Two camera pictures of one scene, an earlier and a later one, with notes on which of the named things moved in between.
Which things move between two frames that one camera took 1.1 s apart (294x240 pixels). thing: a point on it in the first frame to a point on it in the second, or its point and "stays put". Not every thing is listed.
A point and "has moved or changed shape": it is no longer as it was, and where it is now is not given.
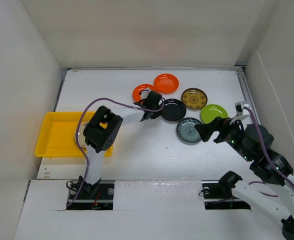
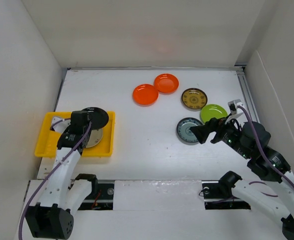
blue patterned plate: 187,133 stays put
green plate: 210,112 stays put
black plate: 174,110 has moved or changed shape
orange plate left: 136,94 stays put
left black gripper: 157,114 to 67,130
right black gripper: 218,124 stays put
